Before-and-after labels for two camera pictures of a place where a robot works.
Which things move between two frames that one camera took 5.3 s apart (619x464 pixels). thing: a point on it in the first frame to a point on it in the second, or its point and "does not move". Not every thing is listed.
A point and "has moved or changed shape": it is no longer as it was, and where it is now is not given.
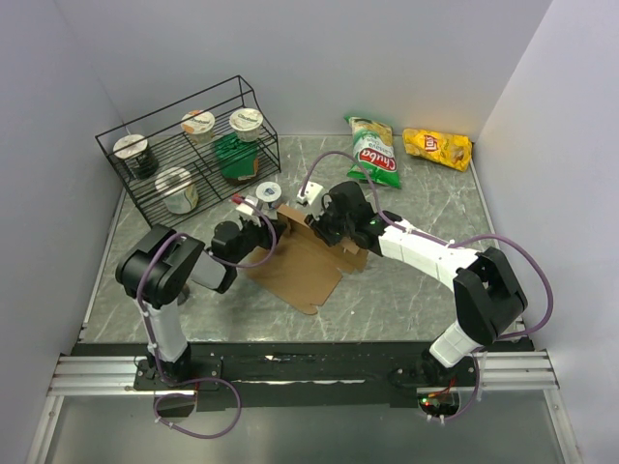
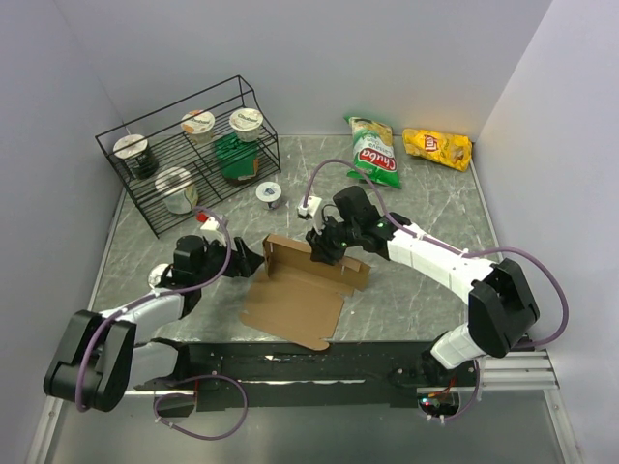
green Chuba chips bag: x=373 y=149 does not move
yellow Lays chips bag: x=443 y=149 does not move
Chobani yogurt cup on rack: x=247 y=122 does not move
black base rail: x=303 y=376 does not move
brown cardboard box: x=304 y=269 has moved or changed shape
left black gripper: x=262 y=229 to x=244 y=261
